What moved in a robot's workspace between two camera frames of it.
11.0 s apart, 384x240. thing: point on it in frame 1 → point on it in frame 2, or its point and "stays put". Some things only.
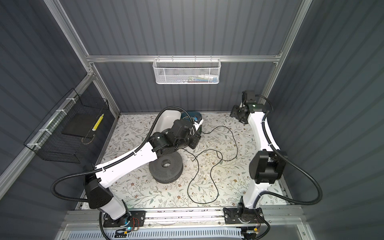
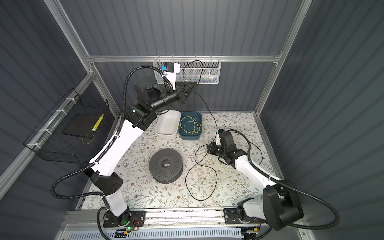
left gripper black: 195,137 → 180,94
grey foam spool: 163,175 stays put
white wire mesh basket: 186,71 stays put
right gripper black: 234,113 → 211,148
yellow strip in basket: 98,122 stays put
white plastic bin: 167,120 stays put
